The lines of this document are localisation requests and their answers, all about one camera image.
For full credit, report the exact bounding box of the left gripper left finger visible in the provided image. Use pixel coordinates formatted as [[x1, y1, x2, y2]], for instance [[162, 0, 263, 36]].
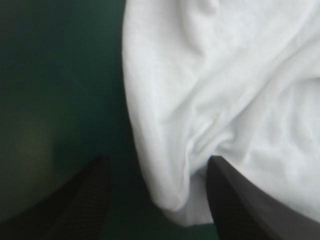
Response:
[[0, 155, 112, 240]]

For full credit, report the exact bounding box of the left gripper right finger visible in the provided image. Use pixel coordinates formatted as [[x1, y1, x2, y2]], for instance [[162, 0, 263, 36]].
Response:
[[207, 154, 320, 240]]

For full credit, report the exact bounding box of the white T-shirt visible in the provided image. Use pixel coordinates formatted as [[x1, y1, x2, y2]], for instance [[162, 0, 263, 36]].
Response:
[[121, 0, 320, 225]]

